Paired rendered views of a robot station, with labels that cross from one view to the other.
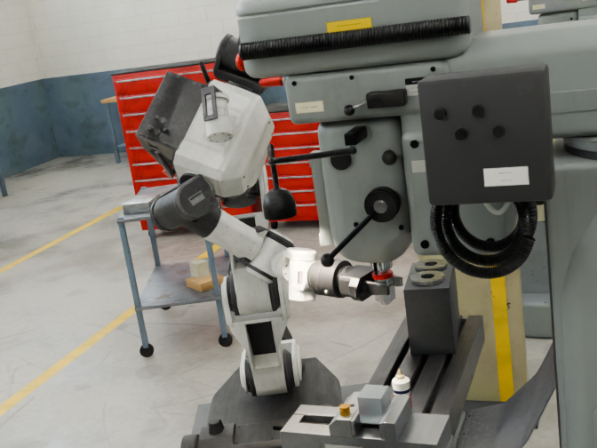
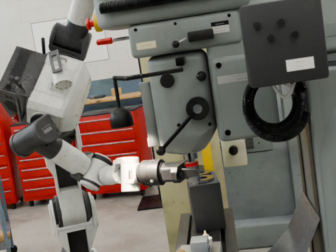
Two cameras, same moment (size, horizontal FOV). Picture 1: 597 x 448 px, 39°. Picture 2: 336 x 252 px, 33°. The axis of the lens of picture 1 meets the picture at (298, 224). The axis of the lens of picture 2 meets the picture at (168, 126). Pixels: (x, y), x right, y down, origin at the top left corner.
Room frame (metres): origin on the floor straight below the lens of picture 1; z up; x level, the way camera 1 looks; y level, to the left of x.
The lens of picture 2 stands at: (0.04, 0.40, 1.66)
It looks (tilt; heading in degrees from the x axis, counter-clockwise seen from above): 8 degrees down; 344
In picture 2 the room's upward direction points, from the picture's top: 9 degrees counter-clockwise
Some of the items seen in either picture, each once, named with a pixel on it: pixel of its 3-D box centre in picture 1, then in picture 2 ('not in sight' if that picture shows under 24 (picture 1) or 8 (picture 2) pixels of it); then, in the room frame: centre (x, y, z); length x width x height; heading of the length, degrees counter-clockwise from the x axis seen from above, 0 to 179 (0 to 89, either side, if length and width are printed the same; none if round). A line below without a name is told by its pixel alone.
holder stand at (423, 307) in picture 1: (432, 304); (204, 198); (2.17, -0.33, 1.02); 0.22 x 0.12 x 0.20; 164
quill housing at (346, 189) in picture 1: (373, 184); (183, 101); (1.78, -0.17, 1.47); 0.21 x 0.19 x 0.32; 158
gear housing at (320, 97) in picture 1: (379, 85); (186, 34); (1.76, -0.21, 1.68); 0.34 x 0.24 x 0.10; 68
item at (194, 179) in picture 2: (384, 287); (192, 172); (1.78, -0.17, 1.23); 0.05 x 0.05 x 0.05
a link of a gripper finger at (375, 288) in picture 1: (376, 289); (188, 173); (1.76, -0.15, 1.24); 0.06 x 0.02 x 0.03; 50
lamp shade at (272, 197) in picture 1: (278, 202); (120, 116); (1.79, 0.04, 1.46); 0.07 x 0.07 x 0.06
